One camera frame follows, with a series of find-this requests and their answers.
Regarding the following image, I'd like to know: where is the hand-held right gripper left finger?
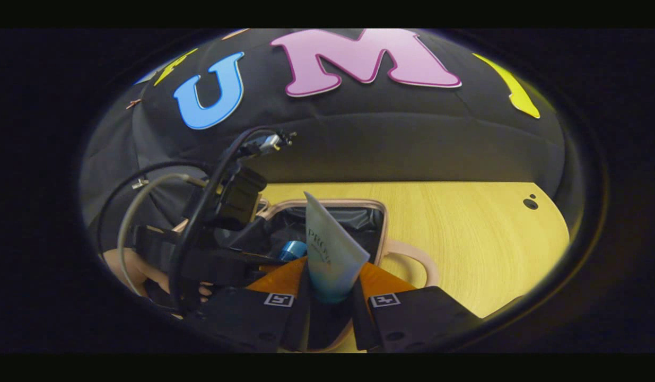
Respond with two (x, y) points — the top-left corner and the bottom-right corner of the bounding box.
(187, 256), (312, 353)

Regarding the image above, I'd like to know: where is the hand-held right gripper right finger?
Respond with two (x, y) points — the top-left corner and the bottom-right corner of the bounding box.
(351, 263), (484, 353)

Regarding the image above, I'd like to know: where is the blue skin care bottle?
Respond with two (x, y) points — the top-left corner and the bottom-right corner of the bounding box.
(277, 240), (308, 263)

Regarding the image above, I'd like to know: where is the pale blue skin care tube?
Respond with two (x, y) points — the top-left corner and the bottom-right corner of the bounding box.
(303, 191), (371, 304)

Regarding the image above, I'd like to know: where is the pink suitcase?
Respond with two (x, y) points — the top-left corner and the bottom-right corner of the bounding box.
(147, 197), (440, 352)

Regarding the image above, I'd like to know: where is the black backdrop cloth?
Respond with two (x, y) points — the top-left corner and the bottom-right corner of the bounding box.
(81, 29), (566, 250)

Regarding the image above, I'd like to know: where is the thick black cable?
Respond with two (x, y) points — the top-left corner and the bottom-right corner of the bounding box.
(168, 126), (285, 316)

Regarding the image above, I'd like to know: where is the grey cable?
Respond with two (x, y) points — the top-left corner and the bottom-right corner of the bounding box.
(118, 172), (208, 298)

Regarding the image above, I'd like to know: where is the thin black cable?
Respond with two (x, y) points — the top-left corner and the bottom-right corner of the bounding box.
(97, 159), (216, 261)

